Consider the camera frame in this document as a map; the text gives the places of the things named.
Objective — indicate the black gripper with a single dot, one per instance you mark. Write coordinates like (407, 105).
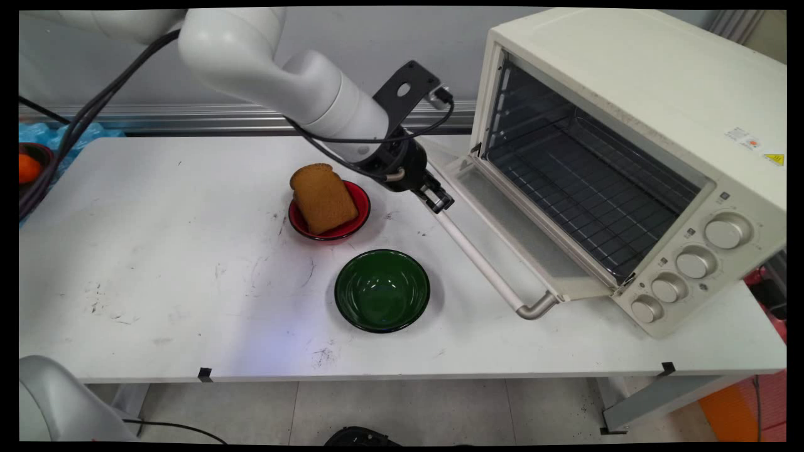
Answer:
(405, 166)

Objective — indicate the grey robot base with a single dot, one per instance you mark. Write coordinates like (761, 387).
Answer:
(56, 408)

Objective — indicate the red enamel bowl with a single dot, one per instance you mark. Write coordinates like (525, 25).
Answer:
(359, 210)

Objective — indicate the green enamel bowl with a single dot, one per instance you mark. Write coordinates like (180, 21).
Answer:
(382, 292)

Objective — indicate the brown toast bread slice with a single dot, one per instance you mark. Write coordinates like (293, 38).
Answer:
(323, 201)

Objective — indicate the metal oven rack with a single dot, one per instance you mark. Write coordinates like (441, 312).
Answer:
(584, 194)

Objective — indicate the smallest silver oven knob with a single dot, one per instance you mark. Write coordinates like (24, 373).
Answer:
(647, 309)

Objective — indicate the black round floor object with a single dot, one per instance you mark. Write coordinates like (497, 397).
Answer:
(361, 437)

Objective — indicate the cream toaster oven body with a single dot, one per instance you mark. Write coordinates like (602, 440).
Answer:
(659, 81)

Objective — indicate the largest silver oven knob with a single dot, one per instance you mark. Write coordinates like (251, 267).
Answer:
(727, 231)

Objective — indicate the grey table leg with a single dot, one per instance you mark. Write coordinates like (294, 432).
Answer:
(666, 402)

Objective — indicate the white oven label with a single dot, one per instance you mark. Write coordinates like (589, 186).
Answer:
(744, 139)

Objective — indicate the yellow warning sticker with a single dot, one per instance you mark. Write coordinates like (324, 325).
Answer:
(776, 159)

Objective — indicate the grey pleated curtain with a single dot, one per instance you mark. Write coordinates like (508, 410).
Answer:
(735, 25)

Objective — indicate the red plastic item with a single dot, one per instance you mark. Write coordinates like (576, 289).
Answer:
(776, 326)

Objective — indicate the orange plastic box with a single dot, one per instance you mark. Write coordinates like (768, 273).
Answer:
(735, 414)

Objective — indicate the orange fruit in bowl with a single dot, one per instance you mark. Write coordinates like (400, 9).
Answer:
(45, 157)

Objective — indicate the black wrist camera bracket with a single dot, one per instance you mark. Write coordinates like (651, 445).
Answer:
(414, 78)

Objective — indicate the aluminium rail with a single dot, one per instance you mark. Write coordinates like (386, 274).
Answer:
(188, 116)

